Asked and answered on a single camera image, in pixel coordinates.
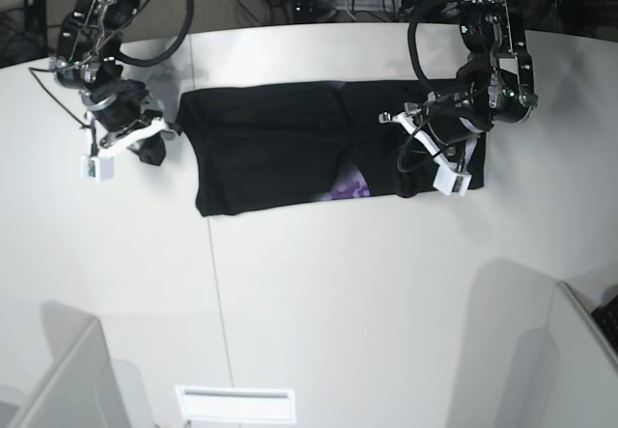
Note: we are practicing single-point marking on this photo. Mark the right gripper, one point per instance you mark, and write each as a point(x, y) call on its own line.
point(124, 115)

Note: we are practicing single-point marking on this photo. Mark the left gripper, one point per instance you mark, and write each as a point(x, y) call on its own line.
point(444, 133)

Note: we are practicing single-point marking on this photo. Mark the black T-shirt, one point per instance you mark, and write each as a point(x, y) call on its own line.
point(271, 146)

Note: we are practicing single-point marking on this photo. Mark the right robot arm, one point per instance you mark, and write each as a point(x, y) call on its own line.
point(90, 60)

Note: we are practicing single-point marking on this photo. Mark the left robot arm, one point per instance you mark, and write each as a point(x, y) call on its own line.
point(495, 85)

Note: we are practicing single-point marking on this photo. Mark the black keyboard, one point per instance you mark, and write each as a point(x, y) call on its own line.
point(606, 318)

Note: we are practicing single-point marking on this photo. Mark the white partition panel right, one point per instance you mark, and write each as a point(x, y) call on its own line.
point(564, 373)

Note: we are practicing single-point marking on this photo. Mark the white partition panel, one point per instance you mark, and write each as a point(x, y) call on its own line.
point(84, 386)
point(564, 373)

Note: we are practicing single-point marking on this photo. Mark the white partition panel left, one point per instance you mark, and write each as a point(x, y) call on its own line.
point(84, 386)

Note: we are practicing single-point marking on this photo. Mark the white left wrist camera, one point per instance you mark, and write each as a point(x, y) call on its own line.
point(450, 182)

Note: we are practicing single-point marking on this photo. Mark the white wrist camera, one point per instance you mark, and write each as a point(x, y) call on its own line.
point(450, 182)
point(97, 168)

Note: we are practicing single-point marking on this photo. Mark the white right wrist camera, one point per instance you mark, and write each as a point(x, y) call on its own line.
point(97, 168)

